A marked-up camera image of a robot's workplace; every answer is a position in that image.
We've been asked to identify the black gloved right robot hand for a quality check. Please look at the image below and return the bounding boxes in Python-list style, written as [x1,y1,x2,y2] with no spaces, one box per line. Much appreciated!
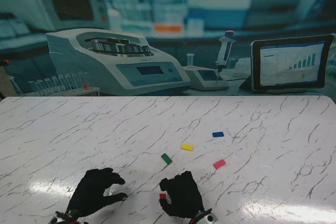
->
[159,170,205,219]

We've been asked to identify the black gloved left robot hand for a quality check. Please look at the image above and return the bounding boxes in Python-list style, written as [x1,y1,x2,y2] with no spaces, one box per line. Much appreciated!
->
[65,167,129,219]

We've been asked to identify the pink domino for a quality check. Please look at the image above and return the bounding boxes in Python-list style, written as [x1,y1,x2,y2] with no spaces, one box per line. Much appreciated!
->
[213,159,227,170]

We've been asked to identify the printed laboratory scene backdrop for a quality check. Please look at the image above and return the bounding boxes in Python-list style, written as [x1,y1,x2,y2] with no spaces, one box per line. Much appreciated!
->
[0,0,336,97]

